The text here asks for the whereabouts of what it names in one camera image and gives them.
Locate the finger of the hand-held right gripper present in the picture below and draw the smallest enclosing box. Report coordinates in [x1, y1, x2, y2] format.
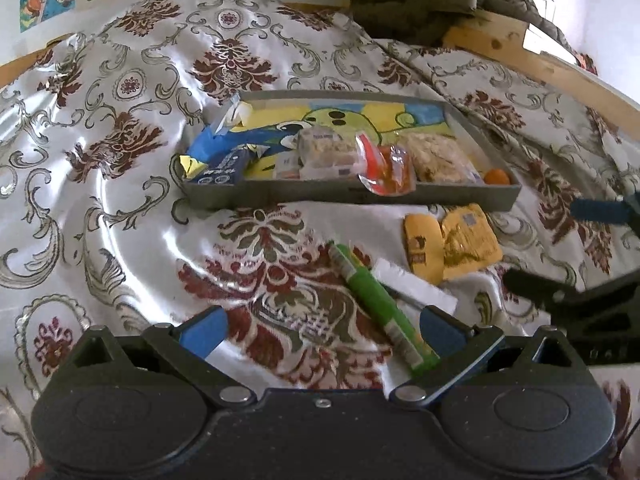
[570, 194, 640, 236]
[504, 267, 592, 312]

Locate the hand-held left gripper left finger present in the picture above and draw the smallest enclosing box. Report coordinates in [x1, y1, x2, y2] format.
[65, 306, 256, 406]

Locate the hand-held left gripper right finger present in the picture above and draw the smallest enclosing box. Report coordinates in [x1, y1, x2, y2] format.
[390, 306, 586, 407]

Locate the green stick snack packet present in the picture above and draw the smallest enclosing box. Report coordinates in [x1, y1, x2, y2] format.
[327, 242, 441, 374]

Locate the gold foil snack packet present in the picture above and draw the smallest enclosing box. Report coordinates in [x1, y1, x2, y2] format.
[439, 203, 504, 281]

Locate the small dark yellow snack packet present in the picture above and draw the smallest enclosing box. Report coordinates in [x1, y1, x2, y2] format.
[403, 212, 445, 281]

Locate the grey tray with painted bottom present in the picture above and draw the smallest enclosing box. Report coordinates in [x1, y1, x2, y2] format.
[181, 90, 523, 212]

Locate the dark blue snack carton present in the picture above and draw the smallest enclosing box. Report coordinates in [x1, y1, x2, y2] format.
[192, 142, 247, 187]

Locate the orange chips bag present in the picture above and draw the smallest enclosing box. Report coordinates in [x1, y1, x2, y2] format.
[362, 144, 417, 196]

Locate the red white snack packet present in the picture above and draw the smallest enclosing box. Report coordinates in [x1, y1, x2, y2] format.
[354, 131, 377, 184]

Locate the blue snack packet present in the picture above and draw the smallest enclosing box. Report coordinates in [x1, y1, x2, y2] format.
[187, 126, 297, 171]

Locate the rice cracker packet white label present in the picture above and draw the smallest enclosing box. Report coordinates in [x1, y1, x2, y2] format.
[296, 126, 362, 179]

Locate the white wrapper packet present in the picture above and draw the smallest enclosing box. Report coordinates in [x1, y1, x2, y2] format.
[372, 258, 459, 317]

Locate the floral patterned blanket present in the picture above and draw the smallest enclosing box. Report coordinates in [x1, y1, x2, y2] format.
[0, 0, 640, 480]

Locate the white door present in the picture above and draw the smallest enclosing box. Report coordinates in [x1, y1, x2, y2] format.
[521, 0, 557, 56]

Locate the clear plastic wrapper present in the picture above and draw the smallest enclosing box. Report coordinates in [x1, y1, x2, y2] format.
[216, 94, 252, 132]

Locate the olive quilted jacket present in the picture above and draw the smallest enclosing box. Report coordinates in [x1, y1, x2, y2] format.
[345, 0, 577, 57]

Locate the wooden bed frame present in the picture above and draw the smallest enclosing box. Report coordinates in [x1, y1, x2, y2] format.
[0, 11, 640, 127]

